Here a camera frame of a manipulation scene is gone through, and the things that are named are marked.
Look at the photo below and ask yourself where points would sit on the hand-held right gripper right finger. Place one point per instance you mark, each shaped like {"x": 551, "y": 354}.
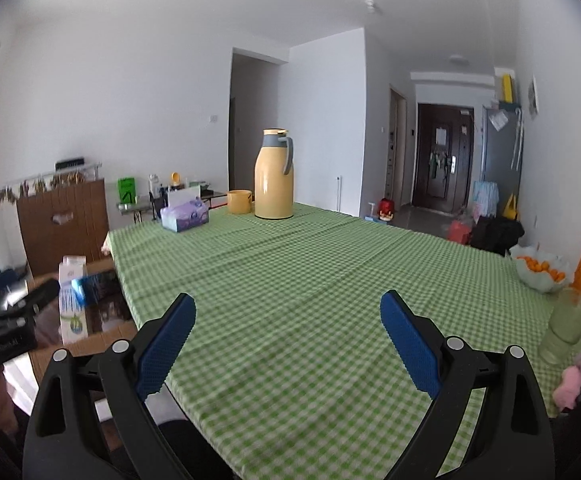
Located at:
{"x": 410, "y": 342}

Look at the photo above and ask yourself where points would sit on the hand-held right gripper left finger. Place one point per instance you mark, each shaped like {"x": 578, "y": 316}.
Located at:
{"x": 165, "y": 345}

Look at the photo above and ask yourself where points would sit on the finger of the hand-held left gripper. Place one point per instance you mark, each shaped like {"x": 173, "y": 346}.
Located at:
{"x": 25, "y": 302}

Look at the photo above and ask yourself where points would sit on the white milk carton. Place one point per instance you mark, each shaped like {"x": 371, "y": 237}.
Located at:
{"x": 73, "y": 310}

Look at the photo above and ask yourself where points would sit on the cardboard box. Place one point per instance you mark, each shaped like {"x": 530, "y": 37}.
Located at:
{"x": 110, "y": 335}

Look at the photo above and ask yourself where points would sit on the blue box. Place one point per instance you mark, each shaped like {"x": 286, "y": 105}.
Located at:
{"x": 95, "y": 287}

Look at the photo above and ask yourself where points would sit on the brown wooden cabinet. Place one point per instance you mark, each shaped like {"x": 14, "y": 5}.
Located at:
{"x": 85, "y": 235}

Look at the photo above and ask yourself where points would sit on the green checked tablecloth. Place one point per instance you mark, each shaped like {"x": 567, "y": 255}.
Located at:
{"x": 320, "y": 285}

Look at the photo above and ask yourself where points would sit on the metal rack with dried plants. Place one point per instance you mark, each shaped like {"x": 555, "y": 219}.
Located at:
{"x": 35, "y": 182}

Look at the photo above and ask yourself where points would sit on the purple tissue pack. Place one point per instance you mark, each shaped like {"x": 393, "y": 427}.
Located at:
{"x": 185, "y": 216}

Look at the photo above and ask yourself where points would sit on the red toy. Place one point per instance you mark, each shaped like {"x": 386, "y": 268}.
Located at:
{"x": 387, "y": 210}

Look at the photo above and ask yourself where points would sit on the black bag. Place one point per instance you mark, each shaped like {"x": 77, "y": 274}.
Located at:
{"x": 495, "y": 235}

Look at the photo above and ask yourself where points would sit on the metal side table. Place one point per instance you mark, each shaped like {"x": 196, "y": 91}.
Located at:
{"x": 140, "y": 208}

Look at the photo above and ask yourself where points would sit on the pale green fruit bowl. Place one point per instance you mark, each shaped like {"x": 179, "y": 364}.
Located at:
{"x": 540, "y": 282}

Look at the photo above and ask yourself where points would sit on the pile of oranges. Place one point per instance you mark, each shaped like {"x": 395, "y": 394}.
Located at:
{"x": 540, "y": 267}

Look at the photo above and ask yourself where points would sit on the white storage box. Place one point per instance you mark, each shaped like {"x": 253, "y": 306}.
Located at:
{"x": 184, "y": 195}

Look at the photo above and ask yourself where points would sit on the small green box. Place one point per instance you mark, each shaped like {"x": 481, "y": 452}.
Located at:
{"x": 127, "y": 190}

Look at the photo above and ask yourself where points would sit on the yellow cup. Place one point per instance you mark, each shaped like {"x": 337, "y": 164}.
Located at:
{"x": 239, "y": 202}

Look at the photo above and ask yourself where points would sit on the light blue plastic bag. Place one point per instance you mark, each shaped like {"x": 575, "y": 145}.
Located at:
{"x": 485, "y": 200}

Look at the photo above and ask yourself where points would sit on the yellow bag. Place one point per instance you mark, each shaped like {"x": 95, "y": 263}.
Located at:
{"x": 510, "y": 207}

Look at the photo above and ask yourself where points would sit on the dark wooden entrance door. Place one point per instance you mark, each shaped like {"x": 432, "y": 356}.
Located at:
{"x": 443, "y": 160}

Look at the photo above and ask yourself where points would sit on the yellow thermos jug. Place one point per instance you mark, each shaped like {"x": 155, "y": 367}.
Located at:
{"x": 273, "y": 185}

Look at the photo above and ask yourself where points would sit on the grey refrigerator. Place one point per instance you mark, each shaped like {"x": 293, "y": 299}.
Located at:
{"x": 500, "y": 160}

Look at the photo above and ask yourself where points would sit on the yellow box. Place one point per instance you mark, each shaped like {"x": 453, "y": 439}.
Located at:
{"x": 506, "y": 88}

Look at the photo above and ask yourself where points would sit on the round ceiling lamp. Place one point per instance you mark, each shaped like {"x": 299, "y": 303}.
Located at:
{"x": 459, "y": 60}

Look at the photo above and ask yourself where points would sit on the wall picture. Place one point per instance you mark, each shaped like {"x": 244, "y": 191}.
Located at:
{"x": 533, "y": 97}

